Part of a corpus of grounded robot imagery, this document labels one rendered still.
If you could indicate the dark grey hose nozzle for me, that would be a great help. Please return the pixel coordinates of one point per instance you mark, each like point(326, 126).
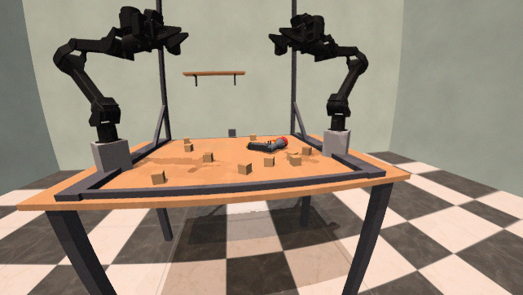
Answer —
point(279, 143)

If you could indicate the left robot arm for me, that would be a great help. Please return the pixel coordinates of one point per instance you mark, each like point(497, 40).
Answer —
point(336, 102)

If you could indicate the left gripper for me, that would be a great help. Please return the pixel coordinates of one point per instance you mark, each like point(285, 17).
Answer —
point(294, 37)

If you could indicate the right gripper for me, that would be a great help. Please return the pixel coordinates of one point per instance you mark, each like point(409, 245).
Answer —
point(157, 34)

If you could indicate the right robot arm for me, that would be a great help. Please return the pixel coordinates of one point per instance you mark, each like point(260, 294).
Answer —
point(104, 108)

